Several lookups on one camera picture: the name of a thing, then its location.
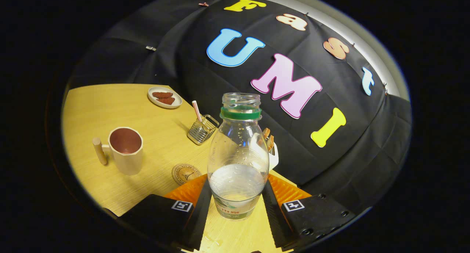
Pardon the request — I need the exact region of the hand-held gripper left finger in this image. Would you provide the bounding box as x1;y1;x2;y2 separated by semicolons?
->
118;174;213;252

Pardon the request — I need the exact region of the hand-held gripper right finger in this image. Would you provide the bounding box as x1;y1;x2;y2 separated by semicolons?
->
261;173;357;251

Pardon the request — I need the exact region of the round cork coaster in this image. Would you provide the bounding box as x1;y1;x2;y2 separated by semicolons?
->
171;163;202;186

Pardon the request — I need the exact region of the clear plastic juice bottle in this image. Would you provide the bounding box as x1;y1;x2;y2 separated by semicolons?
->
207;92;271;221

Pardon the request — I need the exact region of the beige cup with wooden handle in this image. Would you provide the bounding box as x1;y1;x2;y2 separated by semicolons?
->
92;126;144;176

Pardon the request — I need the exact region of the white toaster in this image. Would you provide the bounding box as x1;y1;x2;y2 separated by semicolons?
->
267;142;279;171

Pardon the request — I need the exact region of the black backdrop cloth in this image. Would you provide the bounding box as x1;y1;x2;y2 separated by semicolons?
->
68;0;413;211

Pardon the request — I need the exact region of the red checked paper straw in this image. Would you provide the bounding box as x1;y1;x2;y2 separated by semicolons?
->
191;100;203;123

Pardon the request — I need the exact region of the small white plate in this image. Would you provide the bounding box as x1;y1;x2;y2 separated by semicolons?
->
147;86;183;110

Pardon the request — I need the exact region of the wooden table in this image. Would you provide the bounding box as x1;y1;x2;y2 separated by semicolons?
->
61;83;294;253

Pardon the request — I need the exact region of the wire basket holder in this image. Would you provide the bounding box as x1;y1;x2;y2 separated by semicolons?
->
187;114;220;146

